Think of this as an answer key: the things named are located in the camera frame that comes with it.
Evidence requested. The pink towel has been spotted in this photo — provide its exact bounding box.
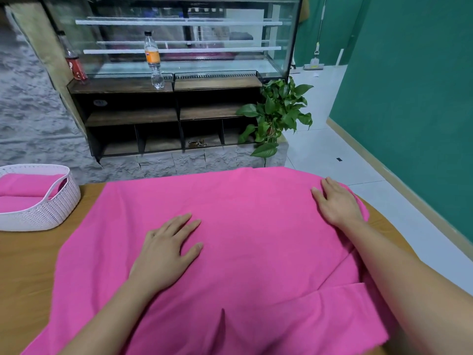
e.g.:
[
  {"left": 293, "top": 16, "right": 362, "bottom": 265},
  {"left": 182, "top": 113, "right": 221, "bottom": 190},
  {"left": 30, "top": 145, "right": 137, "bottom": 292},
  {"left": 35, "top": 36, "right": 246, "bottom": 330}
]
[
  {"left": 0, "top": 173, "right": 68, "bottom": 199},
  {"left": 0, "top": 195, "right": 47, "bottom": 214},
  {"left": 21, "top": 165, "right": 393, "bottom": 355}
]

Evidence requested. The white mop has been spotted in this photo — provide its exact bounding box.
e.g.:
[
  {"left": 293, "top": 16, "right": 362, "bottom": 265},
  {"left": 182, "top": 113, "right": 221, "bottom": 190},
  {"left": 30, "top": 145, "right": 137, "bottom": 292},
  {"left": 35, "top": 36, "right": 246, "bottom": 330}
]
[{"left": 302, "top": 41, "right": 325, "bottom": 71}]

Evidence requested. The person's right forearm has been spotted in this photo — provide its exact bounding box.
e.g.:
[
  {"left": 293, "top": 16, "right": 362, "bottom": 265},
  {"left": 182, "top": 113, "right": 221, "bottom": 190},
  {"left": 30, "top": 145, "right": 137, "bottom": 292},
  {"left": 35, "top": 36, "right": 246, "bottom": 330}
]
[{"left": 343, "top": 218, "right": 473, "bottom": 355}]

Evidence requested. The white woven plastic basket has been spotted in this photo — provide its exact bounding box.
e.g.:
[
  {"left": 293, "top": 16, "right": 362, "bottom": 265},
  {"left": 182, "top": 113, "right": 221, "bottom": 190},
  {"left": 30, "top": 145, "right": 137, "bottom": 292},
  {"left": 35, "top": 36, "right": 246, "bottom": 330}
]
[{"left": 0, "top": 162, "right": 83, "bottom": 234}]

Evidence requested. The green potted plant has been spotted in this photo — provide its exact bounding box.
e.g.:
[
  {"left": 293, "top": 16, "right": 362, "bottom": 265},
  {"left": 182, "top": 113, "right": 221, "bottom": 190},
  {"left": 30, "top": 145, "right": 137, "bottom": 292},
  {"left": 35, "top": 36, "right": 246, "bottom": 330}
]
[{"left": 236, "top": 76, "right": 316, "bottom": 160}]

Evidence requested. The red label cola bottle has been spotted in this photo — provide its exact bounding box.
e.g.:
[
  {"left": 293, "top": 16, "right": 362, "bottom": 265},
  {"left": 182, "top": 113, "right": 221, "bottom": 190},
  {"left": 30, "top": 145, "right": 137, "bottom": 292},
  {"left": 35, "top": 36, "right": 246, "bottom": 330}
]
[{"left": 57, "top": 31, "right": 89, "bottom": 83}]

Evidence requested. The person's right hand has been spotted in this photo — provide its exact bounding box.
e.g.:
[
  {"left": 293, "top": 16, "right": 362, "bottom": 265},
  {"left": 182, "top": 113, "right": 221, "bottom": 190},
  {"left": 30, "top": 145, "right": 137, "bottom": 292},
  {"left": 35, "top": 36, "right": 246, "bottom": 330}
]
[{"left": 310, "top": 177, "right": 368, "bottom": 234}]

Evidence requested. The person's left hand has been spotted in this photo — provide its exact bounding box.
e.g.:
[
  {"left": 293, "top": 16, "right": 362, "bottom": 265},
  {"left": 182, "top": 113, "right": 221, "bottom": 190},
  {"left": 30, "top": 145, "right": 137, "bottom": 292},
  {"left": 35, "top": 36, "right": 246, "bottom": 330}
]
[{"left": 129, "top": 212, "right": 205, "bottom": 293}]

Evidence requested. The clear bottle with orange label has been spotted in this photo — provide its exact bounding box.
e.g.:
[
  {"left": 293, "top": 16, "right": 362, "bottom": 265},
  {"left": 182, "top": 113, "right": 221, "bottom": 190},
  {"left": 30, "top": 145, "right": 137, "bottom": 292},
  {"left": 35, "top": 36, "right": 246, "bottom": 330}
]
[{"left": 142, "top": 30, "right": 167, "bottom": 92}]

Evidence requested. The person's left forearm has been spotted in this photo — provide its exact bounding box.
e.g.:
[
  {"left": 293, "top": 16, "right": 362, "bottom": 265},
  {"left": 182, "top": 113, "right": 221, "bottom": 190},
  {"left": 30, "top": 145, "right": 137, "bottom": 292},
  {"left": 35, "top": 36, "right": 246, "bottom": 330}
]
[{"left": 59, "top": 277, "right": 160, "bottom": 355}]

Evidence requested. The dark wooden shelf cabinet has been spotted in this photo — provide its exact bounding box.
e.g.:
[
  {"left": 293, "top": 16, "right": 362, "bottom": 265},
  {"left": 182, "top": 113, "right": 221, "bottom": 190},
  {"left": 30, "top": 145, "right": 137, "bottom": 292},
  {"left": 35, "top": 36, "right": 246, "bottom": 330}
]
[{"left": 66, "top": 71, "right": 286, "bottom": 162}]

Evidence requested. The glass display case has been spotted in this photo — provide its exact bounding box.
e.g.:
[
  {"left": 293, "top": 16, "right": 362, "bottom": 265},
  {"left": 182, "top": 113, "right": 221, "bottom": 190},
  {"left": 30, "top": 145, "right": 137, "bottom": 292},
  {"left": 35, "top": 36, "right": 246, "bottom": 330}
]
[{"left": 40, "top": 0, "right": 303, "bottom": 83}]

